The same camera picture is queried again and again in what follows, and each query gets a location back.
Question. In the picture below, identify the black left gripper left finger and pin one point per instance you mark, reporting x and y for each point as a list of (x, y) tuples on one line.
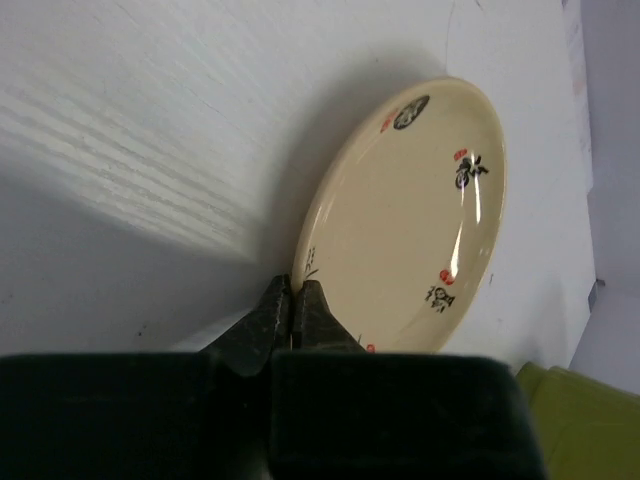
[(159, 415)]

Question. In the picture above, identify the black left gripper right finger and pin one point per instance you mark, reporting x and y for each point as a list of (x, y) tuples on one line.
[(340, 412)]

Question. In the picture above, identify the cream floral small plate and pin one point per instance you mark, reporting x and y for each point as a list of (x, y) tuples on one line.
[(401, 230)]

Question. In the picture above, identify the olive green plastic bin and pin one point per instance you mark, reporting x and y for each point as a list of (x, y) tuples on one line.
[(586, 429)]

